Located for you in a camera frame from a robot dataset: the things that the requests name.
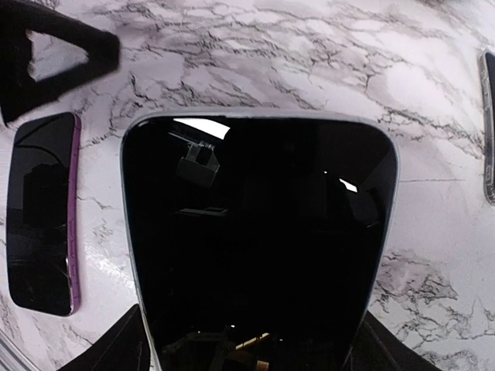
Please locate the black phone right side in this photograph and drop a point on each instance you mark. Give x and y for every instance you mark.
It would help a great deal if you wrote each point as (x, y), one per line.
(41, 228)

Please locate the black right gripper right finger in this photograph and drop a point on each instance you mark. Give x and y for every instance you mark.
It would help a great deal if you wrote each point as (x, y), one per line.
(376, 349)

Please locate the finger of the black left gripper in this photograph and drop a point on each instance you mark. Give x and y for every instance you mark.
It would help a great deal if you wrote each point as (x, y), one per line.
(45, 54)

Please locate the black phone silver edge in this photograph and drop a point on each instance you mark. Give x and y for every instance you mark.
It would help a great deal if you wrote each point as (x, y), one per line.
(256, 249)

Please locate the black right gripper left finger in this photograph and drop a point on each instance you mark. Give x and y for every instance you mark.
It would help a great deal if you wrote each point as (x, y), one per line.
(123, 347)

